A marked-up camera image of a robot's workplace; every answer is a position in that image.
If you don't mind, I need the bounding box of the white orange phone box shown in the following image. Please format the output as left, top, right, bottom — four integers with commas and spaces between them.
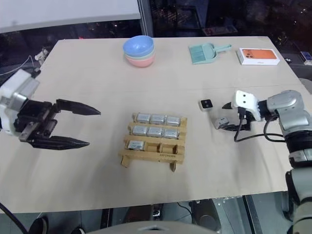
235, 47, 281, 66

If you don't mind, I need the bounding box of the grey window pillar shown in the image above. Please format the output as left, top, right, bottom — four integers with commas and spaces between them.
139, 0, 155, 38

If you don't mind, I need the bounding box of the small white plug adapter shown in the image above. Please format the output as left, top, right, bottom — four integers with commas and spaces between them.
35, 47, 49, 62

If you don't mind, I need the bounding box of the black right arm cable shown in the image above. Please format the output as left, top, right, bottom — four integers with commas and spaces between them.
234, 111, 286, 143

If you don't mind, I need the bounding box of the green plastic bowl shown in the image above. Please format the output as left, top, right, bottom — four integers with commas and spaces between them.
124, 47, 156, 62

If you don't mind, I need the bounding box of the blue plastic bowl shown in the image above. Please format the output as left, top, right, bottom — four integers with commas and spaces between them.
122, 35, 156, 58

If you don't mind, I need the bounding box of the teal small brush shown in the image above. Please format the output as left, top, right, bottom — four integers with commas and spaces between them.
189, 46, 205, 63

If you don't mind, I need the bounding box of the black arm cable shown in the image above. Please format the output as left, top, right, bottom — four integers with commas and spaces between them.
234, 111, 286, 143
0, 201, 28, 234

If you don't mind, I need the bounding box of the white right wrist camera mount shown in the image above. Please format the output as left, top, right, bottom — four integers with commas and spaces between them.
231, 90, 263, 122

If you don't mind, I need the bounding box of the teal plastic dustpan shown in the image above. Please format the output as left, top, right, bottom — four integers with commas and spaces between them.
188, 43, 233, 65

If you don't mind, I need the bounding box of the black shoe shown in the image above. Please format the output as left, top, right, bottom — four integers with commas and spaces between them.
31, 215, 49, 234

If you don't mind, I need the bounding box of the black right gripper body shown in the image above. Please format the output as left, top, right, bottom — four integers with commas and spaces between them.
237, 106, 252, 132

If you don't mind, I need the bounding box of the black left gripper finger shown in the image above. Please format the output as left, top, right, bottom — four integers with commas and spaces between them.
56, 98, 101, 117
29, 136, 91, 152

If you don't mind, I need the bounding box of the wooden tray rack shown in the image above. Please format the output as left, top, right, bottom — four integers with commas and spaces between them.
117, 112, 189, 173

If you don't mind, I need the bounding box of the small camera black face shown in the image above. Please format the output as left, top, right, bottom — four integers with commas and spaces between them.
199, 98, 214, 112

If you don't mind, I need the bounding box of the pink plastic bowl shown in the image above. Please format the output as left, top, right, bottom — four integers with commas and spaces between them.
125, 54, 156, 68

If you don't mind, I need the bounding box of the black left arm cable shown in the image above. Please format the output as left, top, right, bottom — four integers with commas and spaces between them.
0, 201, 28, 234

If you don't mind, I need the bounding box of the small blue box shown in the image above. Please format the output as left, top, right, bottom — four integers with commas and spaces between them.
300, 50, 312, 65

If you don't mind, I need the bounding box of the silver robot torso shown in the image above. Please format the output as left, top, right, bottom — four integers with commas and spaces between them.
89, 220, 221, 234

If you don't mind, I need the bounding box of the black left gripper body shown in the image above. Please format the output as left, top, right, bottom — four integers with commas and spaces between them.
14, 99, 59, 144

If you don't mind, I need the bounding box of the white roller blind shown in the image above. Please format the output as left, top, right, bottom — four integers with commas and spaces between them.
0, 0, 142, 34

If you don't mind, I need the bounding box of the thin white cable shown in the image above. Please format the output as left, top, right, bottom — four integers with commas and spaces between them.
0, 55, 45, 74

